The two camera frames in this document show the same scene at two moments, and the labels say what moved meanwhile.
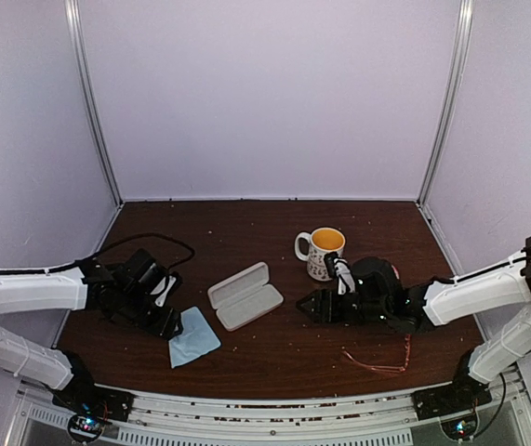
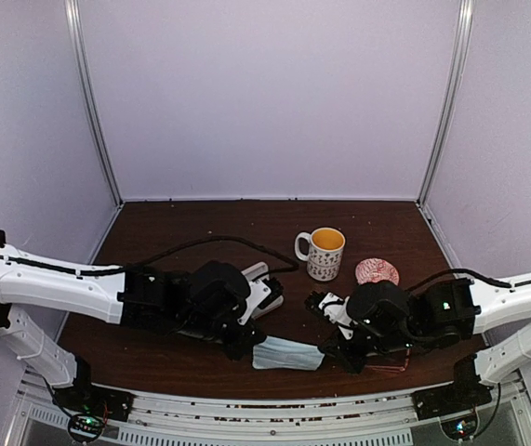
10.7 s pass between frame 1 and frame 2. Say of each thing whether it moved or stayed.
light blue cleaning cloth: moved
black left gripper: moved
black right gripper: moved
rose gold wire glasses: stayed
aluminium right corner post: stayed
